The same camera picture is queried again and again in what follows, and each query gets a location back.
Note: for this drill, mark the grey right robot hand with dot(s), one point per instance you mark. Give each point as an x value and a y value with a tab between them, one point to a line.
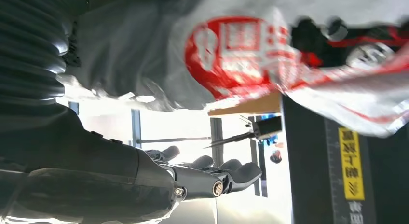
80	177

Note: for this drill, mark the brown cardboard box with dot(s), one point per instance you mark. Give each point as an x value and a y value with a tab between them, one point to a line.
252	106

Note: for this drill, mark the black inbound scanner machine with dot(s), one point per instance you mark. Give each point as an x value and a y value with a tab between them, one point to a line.
310	171

